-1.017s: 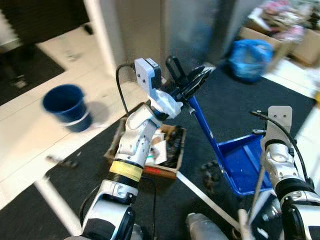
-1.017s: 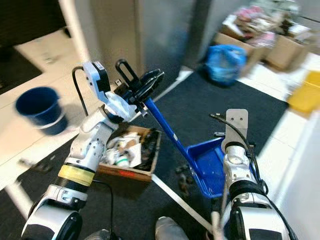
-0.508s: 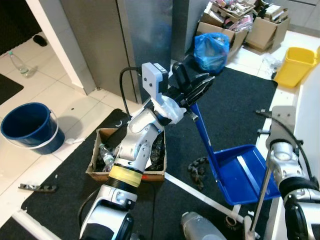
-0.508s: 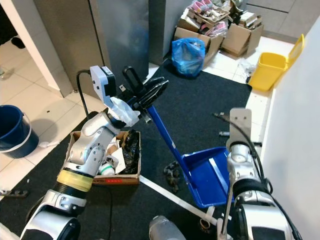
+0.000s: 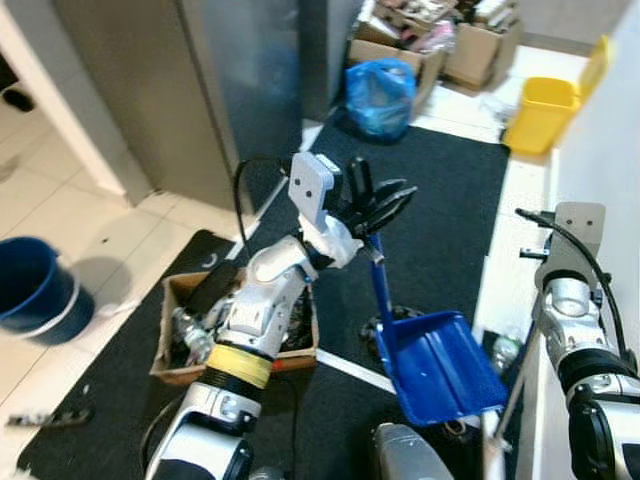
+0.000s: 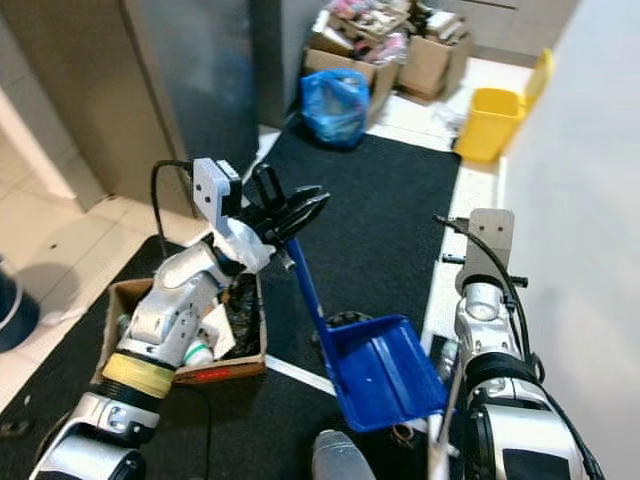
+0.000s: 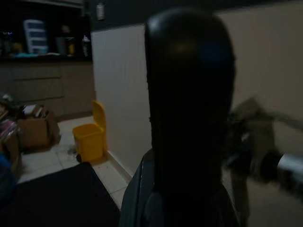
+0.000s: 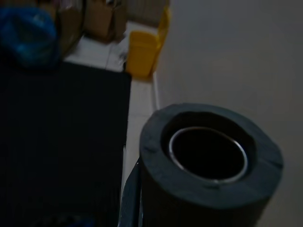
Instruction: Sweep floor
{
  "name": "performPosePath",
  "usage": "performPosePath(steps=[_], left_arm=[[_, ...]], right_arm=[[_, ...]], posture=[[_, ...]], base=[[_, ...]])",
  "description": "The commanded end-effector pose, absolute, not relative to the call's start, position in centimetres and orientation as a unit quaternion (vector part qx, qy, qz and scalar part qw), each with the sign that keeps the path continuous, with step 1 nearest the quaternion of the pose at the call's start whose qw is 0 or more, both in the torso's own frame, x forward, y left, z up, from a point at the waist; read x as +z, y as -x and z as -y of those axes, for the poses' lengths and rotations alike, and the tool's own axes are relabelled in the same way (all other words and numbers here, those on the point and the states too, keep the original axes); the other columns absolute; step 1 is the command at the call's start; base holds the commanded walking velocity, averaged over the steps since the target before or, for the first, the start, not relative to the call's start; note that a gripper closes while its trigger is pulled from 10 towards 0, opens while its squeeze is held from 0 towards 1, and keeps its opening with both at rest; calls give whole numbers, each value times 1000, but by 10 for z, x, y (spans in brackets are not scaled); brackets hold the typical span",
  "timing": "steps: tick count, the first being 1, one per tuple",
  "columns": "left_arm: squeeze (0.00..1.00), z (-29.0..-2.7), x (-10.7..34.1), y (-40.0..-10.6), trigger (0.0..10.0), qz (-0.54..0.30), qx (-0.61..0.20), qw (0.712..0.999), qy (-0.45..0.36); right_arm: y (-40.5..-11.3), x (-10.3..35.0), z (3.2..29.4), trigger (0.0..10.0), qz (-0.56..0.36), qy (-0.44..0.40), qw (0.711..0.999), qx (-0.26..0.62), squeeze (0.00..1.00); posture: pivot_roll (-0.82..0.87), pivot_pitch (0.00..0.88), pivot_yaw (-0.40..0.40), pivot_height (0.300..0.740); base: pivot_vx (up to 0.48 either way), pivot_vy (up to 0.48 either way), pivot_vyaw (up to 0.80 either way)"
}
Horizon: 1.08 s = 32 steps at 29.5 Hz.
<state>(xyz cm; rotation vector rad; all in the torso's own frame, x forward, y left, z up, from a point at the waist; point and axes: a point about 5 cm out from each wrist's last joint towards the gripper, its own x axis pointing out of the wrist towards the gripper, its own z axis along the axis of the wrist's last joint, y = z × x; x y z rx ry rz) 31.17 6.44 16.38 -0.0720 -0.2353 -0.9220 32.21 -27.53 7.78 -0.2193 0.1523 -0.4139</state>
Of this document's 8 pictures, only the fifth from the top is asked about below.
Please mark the black round object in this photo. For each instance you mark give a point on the black round object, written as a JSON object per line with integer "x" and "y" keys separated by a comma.
{"x": 375, "y": 328}

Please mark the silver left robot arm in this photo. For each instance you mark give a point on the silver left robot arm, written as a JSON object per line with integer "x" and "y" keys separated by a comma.
{"x": 255, "y": 310}

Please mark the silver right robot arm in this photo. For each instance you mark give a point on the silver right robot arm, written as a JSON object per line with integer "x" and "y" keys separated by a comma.
{"x": 570, "y": 310}

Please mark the blue plastic dustpan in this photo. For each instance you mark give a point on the blue plastic dustpan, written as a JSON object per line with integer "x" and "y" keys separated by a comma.
{"x": 440, "y": 370}

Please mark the small cardboard box of clutter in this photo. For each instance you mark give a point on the small cardboard box of clutter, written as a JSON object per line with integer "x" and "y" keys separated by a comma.
{"x": 480, "y": 60}

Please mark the large cardboard box of clutter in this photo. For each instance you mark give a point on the large cardboard box of clutter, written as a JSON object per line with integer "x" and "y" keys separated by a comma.
{"x": 420, "y": 65}

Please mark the grey right robot leg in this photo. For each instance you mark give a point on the grey right robot leg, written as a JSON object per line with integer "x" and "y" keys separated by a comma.
{"x": 410, "y": 455}

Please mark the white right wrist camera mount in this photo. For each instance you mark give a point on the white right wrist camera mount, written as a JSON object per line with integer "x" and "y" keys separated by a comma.
{"x": 580, "y": 240}

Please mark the dark blue bucket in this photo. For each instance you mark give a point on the dark blue bucket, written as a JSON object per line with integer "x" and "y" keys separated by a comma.
{"x": 35, "y": 290}

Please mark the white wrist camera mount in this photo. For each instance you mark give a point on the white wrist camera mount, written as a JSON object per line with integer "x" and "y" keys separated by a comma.
{"x": 310, "y": 190}
{"x": 580, "y": 240}

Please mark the clear plastic bottle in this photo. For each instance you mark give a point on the clear plastic bottle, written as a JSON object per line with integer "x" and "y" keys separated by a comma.
{"x": 505, "y": 355}

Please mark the blue plastic bag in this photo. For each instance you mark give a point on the blue plastic bag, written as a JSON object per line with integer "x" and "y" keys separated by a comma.
{"x": 380, "y": 100}

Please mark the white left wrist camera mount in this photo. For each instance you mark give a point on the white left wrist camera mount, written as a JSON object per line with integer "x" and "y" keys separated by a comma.
{"x": 310, "y": 190}

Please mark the yellow plastic bin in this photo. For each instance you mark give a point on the yellow plastic bin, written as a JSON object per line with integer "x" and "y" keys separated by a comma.
{"x": 540, "y": 115}

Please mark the cardboard box with rubbish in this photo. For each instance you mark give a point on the cardboard box with rubbish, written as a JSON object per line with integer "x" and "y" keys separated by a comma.
{"x": 170, "y": 372}

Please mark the grey metal fridge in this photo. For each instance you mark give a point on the grey metal fridge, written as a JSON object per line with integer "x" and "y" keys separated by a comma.
{"x": 200, "y": 90}

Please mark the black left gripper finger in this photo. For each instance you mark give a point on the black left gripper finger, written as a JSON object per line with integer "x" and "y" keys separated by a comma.
{"x": 392, "y": 203}
{"x": 360, "y": 182}

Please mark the black floor mat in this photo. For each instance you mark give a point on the black floor mat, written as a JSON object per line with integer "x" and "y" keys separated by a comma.
{"x": 440, "y": 200}
{"x": 110, "y": 420}

